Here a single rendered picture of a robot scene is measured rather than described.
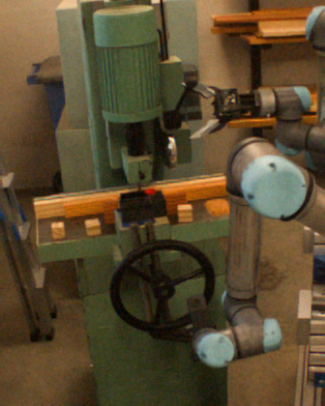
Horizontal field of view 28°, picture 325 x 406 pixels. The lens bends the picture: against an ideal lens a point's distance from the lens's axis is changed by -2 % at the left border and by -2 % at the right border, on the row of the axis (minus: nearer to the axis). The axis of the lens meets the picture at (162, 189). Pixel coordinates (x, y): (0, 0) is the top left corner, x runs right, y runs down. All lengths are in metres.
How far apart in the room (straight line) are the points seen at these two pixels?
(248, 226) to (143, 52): 0.61
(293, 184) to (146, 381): 1.10
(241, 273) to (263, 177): 0.34
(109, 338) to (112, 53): 0.86
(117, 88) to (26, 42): 2.53
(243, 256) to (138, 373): 0.78
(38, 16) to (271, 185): 3.18
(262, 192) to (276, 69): 3.17
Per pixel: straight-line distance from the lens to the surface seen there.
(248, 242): 1.49
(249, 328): 1.50
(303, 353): 2.49
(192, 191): 2.05
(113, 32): 1.80
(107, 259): 1.92
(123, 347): 2.10
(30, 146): 4.51
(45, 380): 2.82
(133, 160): 1.93
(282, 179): 1.27
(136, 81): 1.82
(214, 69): 4.34
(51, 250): 1.90
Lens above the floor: 1.76
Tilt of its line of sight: 24 degrees down
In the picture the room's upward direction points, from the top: 4 degrees counter-clockwise
